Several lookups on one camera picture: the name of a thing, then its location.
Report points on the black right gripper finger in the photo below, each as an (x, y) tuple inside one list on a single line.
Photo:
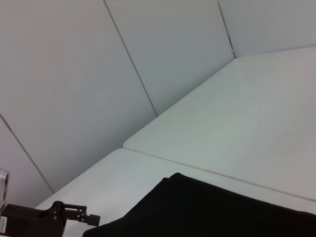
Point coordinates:
[(74, 213)]

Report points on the black shirt with pink print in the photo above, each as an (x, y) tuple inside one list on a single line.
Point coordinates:
[(209, 209)]

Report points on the silver connector plug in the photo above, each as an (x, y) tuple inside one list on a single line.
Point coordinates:
[(3, 187)]

